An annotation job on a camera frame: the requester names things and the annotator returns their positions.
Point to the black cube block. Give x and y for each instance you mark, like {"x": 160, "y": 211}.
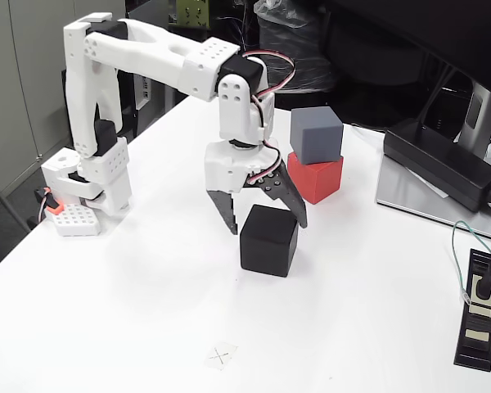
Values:
{"x": 268, "y": 245}

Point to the grey cube block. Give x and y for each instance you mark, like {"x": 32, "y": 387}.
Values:
{"x": 317, "y": 137}

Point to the red cube block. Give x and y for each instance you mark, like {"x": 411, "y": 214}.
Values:
{"x": 319, "y": 182}

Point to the silver metal pole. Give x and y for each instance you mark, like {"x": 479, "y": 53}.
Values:
{"x": 169, "y": 98}

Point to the black computer tower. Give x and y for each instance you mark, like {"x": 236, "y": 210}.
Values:
{"x": 141, "y": 88}

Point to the plastic-wrapped black bin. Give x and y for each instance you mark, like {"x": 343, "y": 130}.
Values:
{"x": 307, "y": 61}

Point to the green metal board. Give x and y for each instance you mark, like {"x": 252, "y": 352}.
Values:
{"x": 192, "y": 12}

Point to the black power adapter brick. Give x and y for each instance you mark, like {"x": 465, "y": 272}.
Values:
{"x": 438, "y": 163}

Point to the black monitor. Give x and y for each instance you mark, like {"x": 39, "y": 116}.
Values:
{"x": 413, "y": 24}

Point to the black power plug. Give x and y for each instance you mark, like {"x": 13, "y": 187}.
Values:
{"x": 483, "y": 286}

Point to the black power strip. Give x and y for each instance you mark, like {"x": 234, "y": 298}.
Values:
{"x": 476, "y": 344}

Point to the silver monitor base plate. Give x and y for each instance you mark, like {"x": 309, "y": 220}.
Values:
{"x": 397, "y": 192}

